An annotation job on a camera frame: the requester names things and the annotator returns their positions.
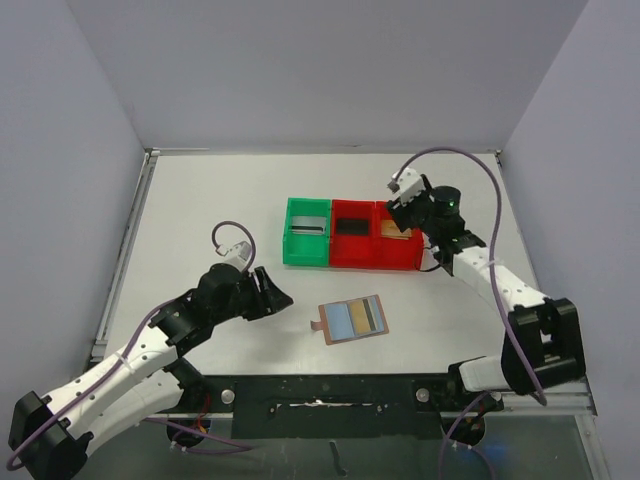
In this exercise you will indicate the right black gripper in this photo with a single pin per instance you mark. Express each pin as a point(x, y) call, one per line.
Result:
point(403, 215)

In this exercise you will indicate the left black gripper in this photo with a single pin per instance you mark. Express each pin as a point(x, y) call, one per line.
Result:
point(261, 293)

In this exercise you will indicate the gold credit card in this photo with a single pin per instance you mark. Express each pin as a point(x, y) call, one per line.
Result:
point(361, 317)

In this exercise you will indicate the brown leather card holder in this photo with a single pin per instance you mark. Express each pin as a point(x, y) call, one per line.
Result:
point(335, 324)

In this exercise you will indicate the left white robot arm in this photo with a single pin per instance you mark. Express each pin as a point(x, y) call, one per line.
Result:
point(53, 435)

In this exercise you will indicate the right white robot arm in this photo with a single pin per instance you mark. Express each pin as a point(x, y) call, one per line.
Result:
point(542, 344)

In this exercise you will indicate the gold card in bin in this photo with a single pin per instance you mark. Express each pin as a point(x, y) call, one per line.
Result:
point(388, 229)

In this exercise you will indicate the black credit card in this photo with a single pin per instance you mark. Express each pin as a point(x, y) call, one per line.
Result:
point(352, 226)

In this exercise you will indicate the silver credit card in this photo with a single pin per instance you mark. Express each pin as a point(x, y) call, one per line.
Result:
point(308, 225)

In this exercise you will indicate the right red plastic bin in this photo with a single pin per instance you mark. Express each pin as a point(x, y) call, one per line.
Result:
point(394, 254)

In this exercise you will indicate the red plastic bin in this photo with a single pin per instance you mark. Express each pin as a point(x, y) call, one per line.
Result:
point(351, 251)
point(394, 254)

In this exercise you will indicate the green plastic bin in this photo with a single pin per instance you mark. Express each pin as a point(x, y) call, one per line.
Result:
point(306, 236)

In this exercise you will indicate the middle red plastic bin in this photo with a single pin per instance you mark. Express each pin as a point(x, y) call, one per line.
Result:
point(351, 251)

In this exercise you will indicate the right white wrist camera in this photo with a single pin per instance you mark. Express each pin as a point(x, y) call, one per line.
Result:
point(406, 185)

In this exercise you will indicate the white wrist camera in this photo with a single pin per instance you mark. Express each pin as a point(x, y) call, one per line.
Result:
point(239, 255)
point(406, 185)

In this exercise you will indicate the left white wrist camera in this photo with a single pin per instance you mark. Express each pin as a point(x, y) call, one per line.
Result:
point(239, 255)

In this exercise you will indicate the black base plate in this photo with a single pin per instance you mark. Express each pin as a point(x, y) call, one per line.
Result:
point(358, 406)

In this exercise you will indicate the aluminium frame rail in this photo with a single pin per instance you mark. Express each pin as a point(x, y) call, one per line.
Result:
point(570, 399)

